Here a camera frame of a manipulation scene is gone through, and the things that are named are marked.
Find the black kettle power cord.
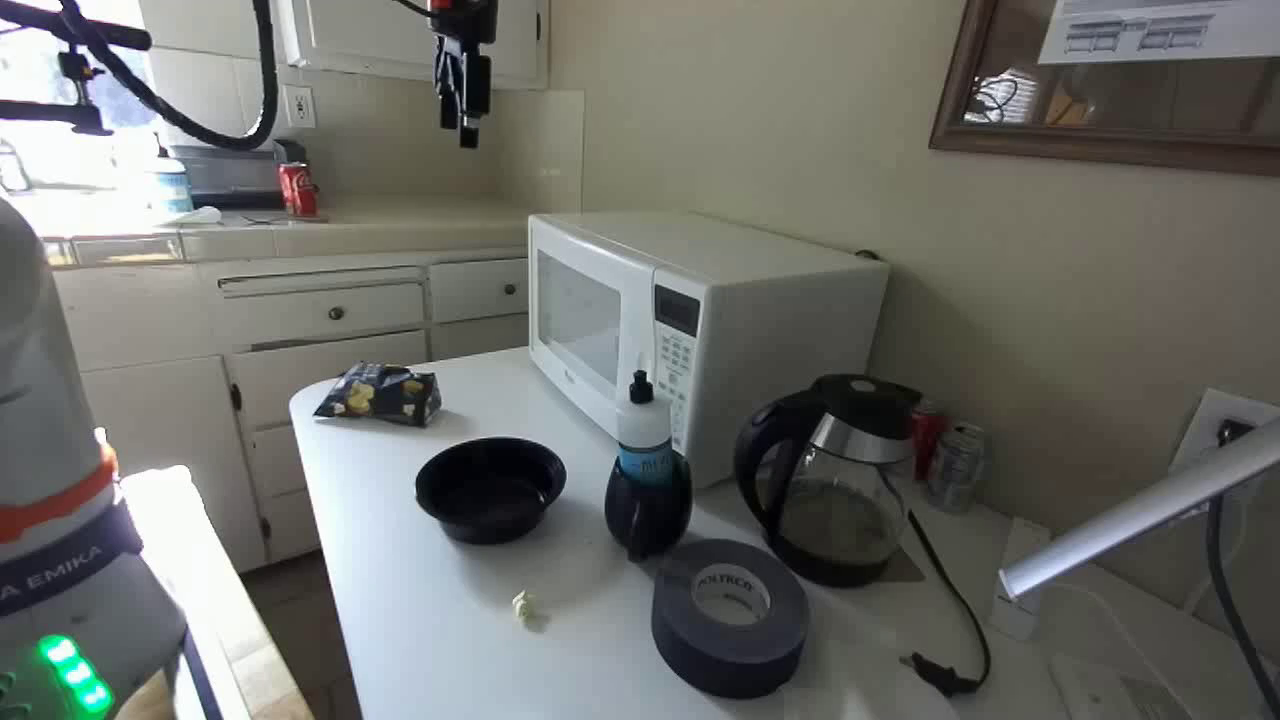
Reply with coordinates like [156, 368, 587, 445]
[898, 504, 995, 699]

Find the dark grey duct tape roll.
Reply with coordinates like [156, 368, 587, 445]
[648, 535, 813, 706]

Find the white printed paper sheet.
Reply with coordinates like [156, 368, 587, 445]
[1036, 0, 1280, 70]

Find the red can with dark lid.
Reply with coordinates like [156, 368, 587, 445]
[276, 162, 323, 224]

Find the black glass electric kettle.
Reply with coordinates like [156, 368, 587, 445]
[732, 372, 929, 594]

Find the large white wall outlet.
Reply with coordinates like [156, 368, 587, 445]
[1167, 385, 1280, 480]

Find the light wooden robot platform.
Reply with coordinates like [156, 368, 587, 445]
[116, 461, 316, 720]

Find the white microwave oven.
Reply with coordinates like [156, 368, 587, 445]
[523, 207, 891, 493]

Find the brown wooden picture frame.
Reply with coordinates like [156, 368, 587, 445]
[929, 0, 1280, 181]

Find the dark snack bag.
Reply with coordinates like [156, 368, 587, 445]
[311, 360, 445, 433]

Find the silver black toaster oven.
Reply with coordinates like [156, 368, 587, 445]
[171, 137, 292, 214]

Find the black corrugated cable conduit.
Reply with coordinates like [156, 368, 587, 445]
[53, 0, 283, 153]

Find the small white wall outlet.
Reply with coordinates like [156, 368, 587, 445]
[280, 83, 319, 137]

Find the silver soda can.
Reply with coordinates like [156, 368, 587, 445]
[925, 419, 993, 519]

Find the white metal bar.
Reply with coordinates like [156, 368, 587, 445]
[995, 419, 1280, 606]

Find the white popcorn piece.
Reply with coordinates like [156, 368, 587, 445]
[506, 590, 553, 635]

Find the black camera stand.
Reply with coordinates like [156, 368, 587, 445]
[0, 0, 152, 141]

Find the white kitchen base cabinet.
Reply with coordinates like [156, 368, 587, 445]
[45, 198, 536, 576]

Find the black wall power cable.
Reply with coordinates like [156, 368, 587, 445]
[1204, 417, 1280, 720]

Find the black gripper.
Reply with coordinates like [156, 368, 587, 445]
[426, 0, 501, 153]

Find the black plastic bowl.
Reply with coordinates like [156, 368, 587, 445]
[410, 436, 570, 550]

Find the pale blue container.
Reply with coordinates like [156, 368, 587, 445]
[147, 141, 201, 224]

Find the red soda can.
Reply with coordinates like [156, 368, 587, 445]
[906, 410, 952, 485]

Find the wide white cabinet drawer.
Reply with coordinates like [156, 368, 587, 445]
[216, 274, 433, 351]

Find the dark blue bottle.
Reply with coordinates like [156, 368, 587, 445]
[599, 368, 694, 559]

